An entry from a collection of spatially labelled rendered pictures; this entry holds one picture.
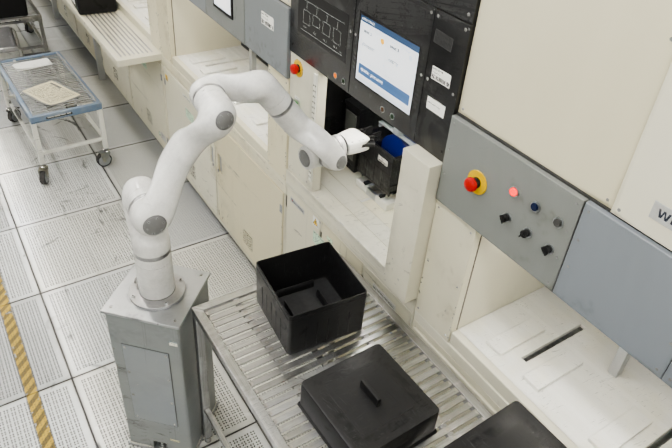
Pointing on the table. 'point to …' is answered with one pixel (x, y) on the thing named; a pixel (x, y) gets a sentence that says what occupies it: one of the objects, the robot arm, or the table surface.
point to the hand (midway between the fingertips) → (372, 133)
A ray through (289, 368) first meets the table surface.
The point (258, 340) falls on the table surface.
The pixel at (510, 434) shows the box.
